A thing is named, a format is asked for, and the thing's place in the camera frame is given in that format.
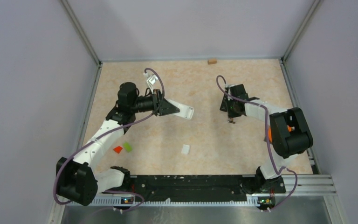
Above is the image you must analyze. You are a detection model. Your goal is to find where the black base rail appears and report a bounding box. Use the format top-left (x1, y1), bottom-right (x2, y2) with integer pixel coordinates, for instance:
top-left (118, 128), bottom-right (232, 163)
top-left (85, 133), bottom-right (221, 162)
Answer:
top-left (102, 174), bottom-right (286, 205)

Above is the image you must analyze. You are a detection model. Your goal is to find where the brown wooden block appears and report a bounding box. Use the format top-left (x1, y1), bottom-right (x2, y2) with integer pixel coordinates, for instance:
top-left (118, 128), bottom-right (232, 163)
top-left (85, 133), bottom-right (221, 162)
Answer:
top-left (207, 58), bottom-right (217, 65)

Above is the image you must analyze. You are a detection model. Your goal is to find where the white battery cover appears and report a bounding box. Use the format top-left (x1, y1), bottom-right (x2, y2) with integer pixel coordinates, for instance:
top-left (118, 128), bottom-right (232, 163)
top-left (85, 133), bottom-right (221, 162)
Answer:
top-left (181, 144), bottom-right (191, 155)

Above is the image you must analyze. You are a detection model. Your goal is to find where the white remote control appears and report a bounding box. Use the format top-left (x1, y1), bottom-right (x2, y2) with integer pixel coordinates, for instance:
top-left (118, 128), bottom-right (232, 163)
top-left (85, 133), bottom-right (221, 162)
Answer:
top-left (167, 99), bottom-right (194, 120)

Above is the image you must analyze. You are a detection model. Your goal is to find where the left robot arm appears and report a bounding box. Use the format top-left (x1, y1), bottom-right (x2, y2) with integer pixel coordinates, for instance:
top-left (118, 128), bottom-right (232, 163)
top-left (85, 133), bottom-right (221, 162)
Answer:
top-left (54, 82), bottom-right (180, 206)

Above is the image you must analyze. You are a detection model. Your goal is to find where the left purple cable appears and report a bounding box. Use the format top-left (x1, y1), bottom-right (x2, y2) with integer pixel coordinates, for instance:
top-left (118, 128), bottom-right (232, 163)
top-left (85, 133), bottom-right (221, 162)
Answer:
top-left (53, 68), bottom-right (165, 205)

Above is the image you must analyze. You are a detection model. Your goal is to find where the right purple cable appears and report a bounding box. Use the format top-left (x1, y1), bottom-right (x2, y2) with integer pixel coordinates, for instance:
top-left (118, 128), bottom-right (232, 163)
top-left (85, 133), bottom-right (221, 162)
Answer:
top-left (216, 75), bottom-right (298, 211)

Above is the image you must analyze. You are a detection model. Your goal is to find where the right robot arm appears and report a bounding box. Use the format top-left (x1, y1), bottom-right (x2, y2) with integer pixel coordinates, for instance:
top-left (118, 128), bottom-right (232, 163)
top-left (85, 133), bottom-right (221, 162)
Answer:
top-left (220, 84), bottom-right (314, 192)

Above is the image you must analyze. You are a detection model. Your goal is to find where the red block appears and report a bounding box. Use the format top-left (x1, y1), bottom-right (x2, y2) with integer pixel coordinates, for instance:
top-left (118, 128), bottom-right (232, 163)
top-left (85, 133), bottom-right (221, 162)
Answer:
top-left (113, 146), bottom-right (123, 154)

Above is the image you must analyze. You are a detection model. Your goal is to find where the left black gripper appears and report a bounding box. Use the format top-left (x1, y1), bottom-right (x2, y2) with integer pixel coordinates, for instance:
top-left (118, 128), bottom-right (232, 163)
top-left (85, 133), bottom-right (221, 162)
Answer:
top-left (131, 89), bottom-right (179, 116)

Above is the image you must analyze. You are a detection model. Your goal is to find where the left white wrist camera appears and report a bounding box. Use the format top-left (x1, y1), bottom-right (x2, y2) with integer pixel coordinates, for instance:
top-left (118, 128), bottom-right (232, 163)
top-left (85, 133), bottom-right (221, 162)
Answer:
top-left (143, 72), bottom-right (159, 91)

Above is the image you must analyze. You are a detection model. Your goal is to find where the orange tape roll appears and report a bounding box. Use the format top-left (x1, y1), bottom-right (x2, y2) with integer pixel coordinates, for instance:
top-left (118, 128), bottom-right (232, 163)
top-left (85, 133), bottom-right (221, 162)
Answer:
top-left (268, 126), bottom-right (273, 143)

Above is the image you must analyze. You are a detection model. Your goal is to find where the purple cable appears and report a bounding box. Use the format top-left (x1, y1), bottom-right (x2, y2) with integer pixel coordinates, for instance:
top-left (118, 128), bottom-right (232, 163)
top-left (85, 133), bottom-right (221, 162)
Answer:
top-left (53, 68), bottom-right (165, 205)
top-left (216, 75), bottom-right (298, 211)

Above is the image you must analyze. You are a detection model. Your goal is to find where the green block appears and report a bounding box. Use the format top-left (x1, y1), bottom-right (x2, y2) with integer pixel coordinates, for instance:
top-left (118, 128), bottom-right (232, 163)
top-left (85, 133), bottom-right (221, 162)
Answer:
top-left (123, 142), bottom-right (133, 153)

